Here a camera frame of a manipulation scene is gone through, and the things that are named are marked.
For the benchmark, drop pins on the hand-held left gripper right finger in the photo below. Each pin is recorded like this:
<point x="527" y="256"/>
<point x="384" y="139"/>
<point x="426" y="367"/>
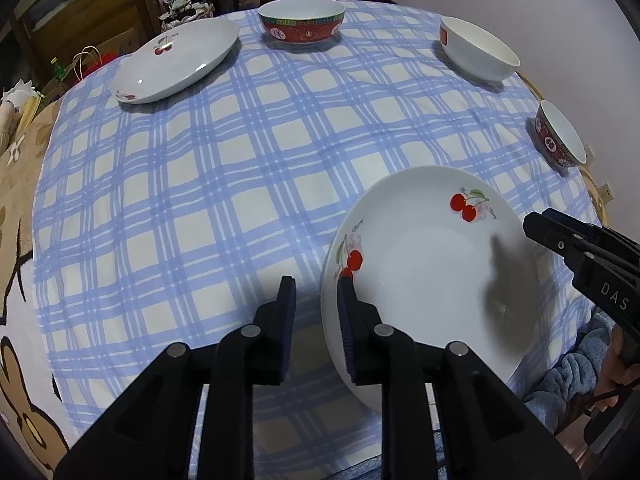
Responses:
<point x="346" y="332"/>

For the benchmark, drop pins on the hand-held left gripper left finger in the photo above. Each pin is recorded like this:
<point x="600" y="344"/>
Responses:
<point x="286" y="332"/>

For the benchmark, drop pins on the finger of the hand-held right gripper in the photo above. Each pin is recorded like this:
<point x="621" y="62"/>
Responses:
<point x="550" y="235"/>
<point x="575" y="222"/>

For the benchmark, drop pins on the small red patterned bowl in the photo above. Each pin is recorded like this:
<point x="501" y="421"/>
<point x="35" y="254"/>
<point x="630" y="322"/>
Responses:
<point x="550" y="140"/>

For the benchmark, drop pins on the medium cherry print plate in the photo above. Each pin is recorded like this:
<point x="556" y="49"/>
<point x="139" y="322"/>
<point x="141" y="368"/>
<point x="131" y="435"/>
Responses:
<point x="440" y="310"/>

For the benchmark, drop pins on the white bowl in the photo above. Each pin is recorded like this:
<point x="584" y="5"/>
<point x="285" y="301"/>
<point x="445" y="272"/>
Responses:
<point x="465" y="55"/>

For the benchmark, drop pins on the small cherry print plate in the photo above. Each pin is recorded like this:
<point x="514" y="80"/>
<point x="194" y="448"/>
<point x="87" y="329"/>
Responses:
<point x="170" y="65"/>

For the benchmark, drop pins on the large red patterned bowl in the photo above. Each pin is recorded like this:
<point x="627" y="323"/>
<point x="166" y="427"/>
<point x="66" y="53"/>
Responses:
<point x="300" y="32"/>

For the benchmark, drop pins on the person's right hand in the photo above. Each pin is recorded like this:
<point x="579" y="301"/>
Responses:
<point x="611" y="370"/>

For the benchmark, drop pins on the blue fleece garment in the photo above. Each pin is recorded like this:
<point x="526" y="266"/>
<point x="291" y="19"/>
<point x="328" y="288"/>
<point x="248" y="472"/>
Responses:
<point x="565" y="390"/>

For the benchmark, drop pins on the blue plaid cloth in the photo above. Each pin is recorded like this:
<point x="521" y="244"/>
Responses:
<point x="200" y="210"/>

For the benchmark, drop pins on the brown floral blanket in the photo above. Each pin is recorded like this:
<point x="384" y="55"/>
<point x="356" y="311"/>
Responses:
<point x="20" y="260"/>

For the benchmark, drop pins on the red paper bag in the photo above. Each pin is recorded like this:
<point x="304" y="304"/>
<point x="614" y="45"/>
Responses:
<point x="97" y="62"/>

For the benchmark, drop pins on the wicker basket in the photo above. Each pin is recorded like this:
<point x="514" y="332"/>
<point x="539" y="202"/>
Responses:
<point x="187" y="10"/>

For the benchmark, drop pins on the yellow green cushion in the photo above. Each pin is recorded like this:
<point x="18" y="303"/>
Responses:
<point x="27" y="115"/>

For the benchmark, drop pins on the green bottle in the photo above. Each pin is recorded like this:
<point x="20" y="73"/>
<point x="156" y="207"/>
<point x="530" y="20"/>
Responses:
<point x="59" y="69"/>

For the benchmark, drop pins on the white-haired doll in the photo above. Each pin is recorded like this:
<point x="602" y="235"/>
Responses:
<point x="20" y="95"/>

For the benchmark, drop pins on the wooden wardrobe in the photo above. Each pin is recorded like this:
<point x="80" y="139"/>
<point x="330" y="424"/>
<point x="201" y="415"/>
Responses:
<point x="75" y="5"/>

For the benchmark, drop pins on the wall socket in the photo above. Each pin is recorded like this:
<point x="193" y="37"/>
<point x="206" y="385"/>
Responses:
<point x="590" y="154"/>
<point x="607" y="195"/>

